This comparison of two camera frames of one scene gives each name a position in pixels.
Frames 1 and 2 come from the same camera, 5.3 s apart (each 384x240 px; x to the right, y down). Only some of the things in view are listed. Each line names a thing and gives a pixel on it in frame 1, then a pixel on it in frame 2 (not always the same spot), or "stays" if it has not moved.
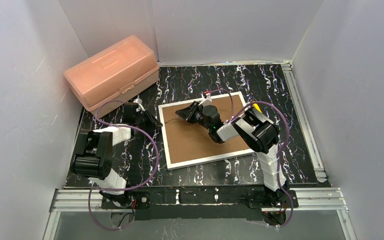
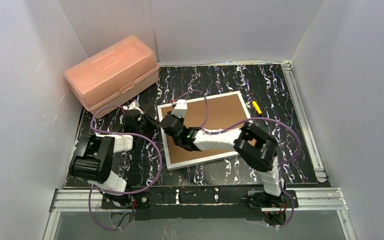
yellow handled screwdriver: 256,106 stays
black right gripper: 194,112 to 169,122
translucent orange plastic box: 119,72 stays
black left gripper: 143,117 stays
